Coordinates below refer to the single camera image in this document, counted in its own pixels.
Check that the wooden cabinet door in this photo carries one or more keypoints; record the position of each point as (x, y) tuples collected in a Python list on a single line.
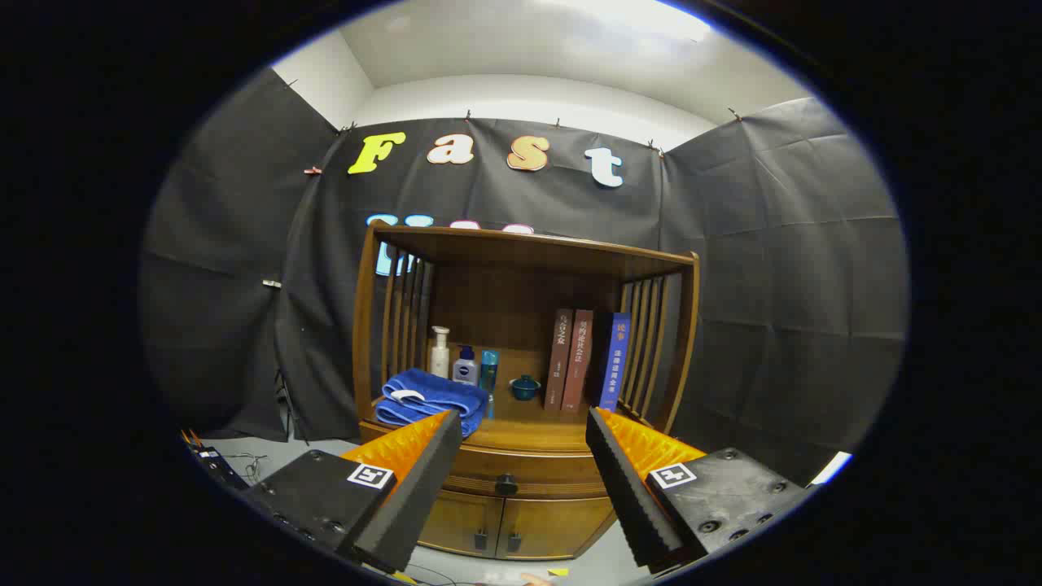
[(456, 521), (553, 525)]

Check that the clear blue bottle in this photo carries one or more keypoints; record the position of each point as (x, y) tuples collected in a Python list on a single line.
[(488, 374)]

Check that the blue book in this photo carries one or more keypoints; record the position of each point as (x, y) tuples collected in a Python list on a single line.
[(616, 358)]

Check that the folded blue towel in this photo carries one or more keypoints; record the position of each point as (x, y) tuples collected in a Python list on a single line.
[(431, 391)]

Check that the reddish brown book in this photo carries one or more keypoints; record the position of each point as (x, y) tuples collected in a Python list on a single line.
[(578, 358)]

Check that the dark brown book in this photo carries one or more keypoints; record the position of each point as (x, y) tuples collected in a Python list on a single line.
[(559, 358)]

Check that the black electronics box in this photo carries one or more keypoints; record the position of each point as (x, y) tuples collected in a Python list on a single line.
[(216, 468)]

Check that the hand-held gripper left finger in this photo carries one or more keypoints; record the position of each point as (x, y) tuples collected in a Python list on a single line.
[(423, 496)]

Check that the white bottle with blue cap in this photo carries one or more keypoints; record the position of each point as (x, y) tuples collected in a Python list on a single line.
[(466, 370)]

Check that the white pump bottle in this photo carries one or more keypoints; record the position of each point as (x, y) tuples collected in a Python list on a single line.
[(440, 358)]

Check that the wooden drawer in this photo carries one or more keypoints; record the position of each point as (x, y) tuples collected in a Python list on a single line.
[(537, 472)]

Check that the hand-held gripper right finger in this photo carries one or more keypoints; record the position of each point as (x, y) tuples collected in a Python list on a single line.
[(627, 488)]

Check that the wooden countertop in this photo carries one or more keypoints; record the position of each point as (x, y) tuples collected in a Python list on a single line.
[(529, 435)]

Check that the dark blue lidded teacup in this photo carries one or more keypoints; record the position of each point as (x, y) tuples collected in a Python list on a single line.
[(525, 389)]

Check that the wooden cabinet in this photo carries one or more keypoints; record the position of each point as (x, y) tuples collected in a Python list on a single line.
[(521, 293)]

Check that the black tripod stand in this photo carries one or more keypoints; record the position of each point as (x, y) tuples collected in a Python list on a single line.
[(286, 407)]

